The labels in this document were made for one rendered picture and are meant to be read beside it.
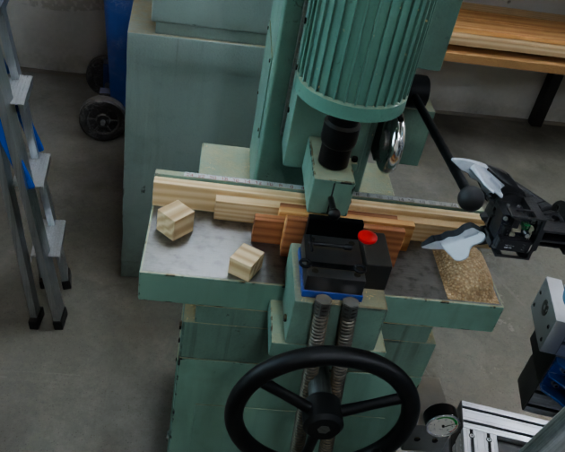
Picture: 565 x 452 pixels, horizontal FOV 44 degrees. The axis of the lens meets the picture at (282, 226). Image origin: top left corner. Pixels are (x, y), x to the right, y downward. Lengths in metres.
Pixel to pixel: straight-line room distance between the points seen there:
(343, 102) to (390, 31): 0.12
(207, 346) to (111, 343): 1.02
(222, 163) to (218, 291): 0.50
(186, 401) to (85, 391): 0.81
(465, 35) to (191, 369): 2.29
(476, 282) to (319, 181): 0.31
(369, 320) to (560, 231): 0.30
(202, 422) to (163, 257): 0.38
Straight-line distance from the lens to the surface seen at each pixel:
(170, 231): 1.15
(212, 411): 1.34
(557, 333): 1.48
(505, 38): 3.31
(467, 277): 1.19
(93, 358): 2.17
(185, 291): 1.12
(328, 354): 0.95
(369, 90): 1.01
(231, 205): 1.20
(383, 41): 0.98
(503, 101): 4.01
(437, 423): 1.31
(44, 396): 2.09
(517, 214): 1.00
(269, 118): 1.32
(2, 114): 1.82
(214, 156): 1.57
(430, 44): 1.28
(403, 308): 1.17
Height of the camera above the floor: 1.64
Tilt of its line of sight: 37 degrees down
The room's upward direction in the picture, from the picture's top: 12 degrees clockwise
